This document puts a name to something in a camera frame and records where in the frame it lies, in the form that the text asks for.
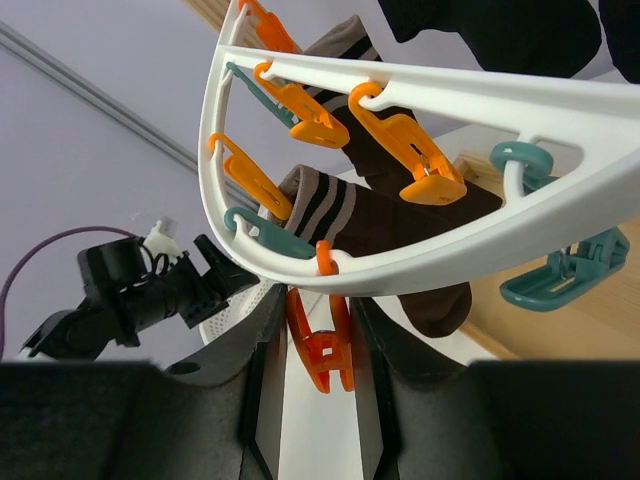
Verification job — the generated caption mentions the white round clip hanger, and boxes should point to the white round clip hanger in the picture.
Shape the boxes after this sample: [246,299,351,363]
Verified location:
[195,0,640,396]

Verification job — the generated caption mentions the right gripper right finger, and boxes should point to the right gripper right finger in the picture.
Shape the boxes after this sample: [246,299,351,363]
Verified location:
[349,298,639,479]

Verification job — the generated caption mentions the wooden hanger rack frame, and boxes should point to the wooden hanger rack frame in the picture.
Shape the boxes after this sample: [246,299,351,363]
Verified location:
[187,0,640,362]

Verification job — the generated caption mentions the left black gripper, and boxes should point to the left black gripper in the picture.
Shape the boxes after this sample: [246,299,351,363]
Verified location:
[169,234,260,329]

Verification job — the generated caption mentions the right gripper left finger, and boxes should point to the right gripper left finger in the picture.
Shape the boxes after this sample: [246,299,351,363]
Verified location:
[1,284,287,479]

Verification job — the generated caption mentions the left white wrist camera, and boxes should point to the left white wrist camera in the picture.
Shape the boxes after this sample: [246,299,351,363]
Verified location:
[143,217,182,263]

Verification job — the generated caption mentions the black sock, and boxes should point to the black sock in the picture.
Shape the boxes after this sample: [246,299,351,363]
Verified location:
[599,0,640,84]
[379,0,602,78]

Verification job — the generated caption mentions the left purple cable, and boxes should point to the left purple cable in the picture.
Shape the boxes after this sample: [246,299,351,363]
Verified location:
[0,225,146,354]

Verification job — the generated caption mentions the brown sock with stripes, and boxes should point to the brown sock with stripes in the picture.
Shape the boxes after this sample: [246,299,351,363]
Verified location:
[279,165,503,338]

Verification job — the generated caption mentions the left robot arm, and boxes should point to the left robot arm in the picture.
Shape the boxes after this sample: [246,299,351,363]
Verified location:
[22,235,259,360]

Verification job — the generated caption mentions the white perforated plastic basket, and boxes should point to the white perforated plastic basket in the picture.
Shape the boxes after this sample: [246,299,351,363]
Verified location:
[199,278,275,345]

